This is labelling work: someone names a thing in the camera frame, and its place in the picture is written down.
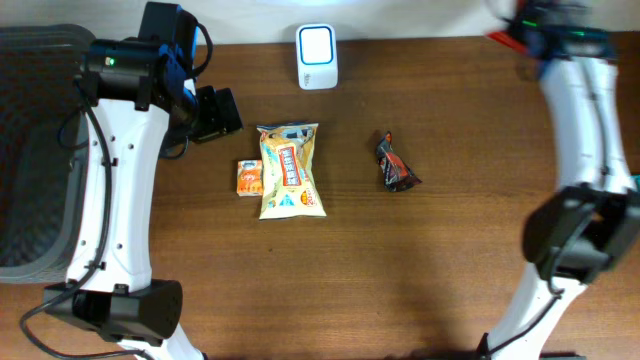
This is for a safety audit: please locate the small orange box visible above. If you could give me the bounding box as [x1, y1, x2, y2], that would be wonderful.
[236, 160, 263, 196]

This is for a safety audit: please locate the cream yellow chip bag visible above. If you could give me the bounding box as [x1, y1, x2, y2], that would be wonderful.
[257, 123, 326, 220]

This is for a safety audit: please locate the black orange snack packet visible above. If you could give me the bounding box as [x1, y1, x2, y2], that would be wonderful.
[375, 131, 422, 192]

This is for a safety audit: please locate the red snack bag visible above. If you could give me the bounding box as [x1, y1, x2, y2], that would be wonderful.
[483, 0, 528, 55]

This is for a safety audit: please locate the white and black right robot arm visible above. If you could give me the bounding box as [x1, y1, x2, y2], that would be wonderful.
[474, 0, 639, 359]

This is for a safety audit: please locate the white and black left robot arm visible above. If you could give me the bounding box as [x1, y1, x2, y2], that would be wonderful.
[40, 2, 242, 359]

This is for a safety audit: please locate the white barcode scanner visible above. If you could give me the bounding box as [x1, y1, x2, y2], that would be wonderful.
[295, 23, 338, 91]

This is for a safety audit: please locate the grey plastic mesh basket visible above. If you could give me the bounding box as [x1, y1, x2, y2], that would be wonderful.
[1, 24, 95, 284]

